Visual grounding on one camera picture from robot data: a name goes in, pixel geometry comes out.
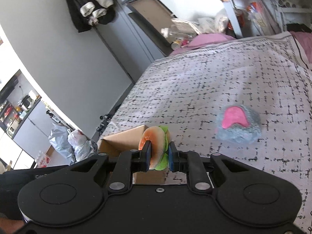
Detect heap of white plastic bags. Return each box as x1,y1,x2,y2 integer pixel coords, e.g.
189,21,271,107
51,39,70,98
171,8,231,42

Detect cardboard box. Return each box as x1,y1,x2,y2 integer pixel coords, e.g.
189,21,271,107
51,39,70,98
97,124,168,186

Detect black bag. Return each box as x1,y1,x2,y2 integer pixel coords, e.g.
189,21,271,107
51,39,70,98
285,23,312,33

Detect grey white plastic bag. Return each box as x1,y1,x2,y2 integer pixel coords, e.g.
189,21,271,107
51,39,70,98
48,123,74,165

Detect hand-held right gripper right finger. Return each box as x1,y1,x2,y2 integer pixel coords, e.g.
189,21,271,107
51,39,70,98
168,142,247,193

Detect burger squishy toy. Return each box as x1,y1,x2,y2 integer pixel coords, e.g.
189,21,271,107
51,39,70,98
138,125,171,171

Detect black white printed blanket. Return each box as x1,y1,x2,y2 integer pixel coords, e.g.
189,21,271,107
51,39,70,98
97,31,312,234

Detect hanging black white clothes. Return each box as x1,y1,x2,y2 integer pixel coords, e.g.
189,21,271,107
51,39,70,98
63,0,123,33

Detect person's left forearm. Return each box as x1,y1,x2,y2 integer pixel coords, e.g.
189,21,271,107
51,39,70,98
0,212,26,234

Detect clear plastic bag with papers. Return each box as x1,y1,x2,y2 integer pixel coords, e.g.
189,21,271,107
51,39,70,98
246,1,278,36

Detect kitchen counter with appliances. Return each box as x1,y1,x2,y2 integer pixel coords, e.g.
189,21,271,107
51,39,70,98
0,69,74,170

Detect grey pink plush toy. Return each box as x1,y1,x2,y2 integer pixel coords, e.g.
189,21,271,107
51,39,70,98
214,105,262,145

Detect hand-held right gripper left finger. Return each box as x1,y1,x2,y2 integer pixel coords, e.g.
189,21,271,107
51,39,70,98
70,141,153,193

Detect clear plastic bottle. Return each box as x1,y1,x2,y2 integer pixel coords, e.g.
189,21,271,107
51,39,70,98
160,25,187,39

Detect grey door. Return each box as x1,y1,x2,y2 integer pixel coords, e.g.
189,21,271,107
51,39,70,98
94,0,171,83

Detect white knotted plastic bag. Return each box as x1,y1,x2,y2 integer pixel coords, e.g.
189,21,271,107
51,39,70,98
67,129,98,162

